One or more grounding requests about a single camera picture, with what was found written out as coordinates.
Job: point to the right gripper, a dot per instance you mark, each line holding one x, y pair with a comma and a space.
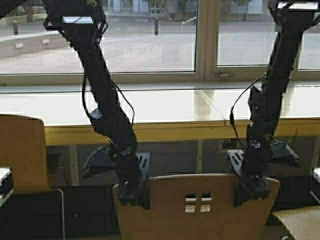
251, 167

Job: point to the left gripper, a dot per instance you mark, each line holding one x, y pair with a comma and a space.
132, 169

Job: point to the plywood chair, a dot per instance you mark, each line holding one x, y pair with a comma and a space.
23, 149
302, 223
195, 207

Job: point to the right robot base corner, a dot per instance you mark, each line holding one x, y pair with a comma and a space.
315, 185

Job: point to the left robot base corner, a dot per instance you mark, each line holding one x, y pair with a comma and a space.
6, 184

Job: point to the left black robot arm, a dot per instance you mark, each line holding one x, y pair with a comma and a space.
82, 23

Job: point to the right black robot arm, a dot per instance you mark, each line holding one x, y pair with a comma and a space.
293, 18

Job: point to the long wooden window counter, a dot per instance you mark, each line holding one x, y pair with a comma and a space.
165, 115

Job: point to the outdoor black bollard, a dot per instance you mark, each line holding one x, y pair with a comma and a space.
156, 26

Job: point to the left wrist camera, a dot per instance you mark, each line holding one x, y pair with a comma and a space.
98, 161

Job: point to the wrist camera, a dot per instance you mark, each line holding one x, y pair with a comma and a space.
282, 154
98, 161

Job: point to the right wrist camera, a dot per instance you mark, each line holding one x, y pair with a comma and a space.
282, 154

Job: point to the wall power outlet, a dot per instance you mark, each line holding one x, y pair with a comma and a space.
225, 145

